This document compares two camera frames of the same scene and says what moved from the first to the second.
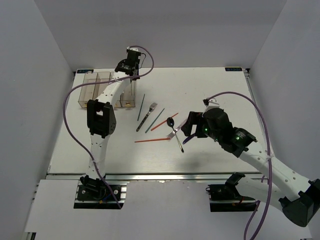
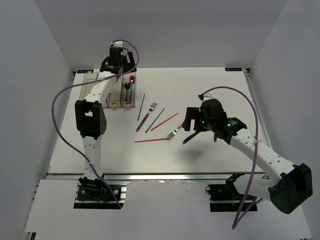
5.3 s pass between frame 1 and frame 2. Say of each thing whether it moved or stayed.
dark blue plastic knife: stayed
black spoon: moved
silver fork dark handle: stayed
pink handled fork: stayed
